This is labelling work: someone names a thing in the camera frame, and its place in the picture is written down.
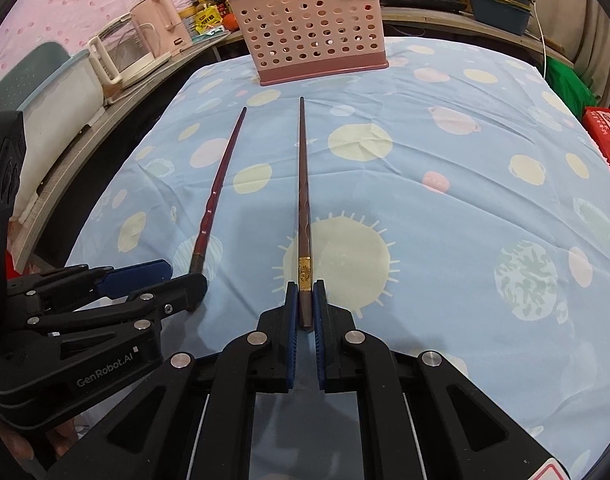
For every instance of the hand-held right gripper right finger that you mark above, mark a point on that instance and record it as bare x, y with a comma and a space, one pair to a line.
321, 340

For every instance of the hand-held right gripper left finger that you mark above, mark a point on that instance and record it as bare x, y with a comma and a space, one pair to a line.
292, 340

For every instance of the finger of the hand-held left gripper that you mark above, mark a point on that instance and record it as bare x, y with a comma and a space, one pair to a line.
135, 272
180, 292

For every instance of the dark red chopstick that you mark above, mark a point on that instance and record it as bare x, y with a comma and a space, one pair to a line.
217, 185

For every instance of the brown chopstick with gold band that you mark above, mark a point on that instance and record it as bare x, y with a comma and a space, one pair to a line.
304, 210

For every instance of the pink perforated utensil holder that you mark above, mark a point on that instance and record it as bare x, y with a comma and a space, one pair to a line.
310, 35

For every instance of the blue dotted tablecloth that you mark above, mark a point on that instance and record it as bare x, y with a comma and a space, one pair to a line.
435, 210

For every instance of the white plastic tub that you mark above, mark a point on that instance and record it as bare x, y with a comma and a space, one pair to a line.
60, 105

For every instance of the pink electric kettle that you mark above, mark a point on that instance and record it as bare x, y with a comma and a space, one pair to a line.
160, 15

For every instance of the red tomato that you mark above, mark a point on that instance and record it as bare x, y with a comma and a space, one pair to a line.
229, 21

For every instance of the red plastic bag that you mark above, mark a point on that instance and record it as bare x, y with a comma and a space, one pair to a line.
607, 140

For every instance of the green cloth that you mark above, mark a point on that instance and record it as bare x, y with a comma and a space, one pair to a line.
567, 85

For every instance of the dark blue container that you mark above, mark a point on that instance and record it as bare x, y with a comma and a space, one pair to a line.
495, 7

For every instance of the beige curtain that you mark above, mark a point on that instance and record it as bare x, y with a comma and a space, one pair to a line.
585, 20

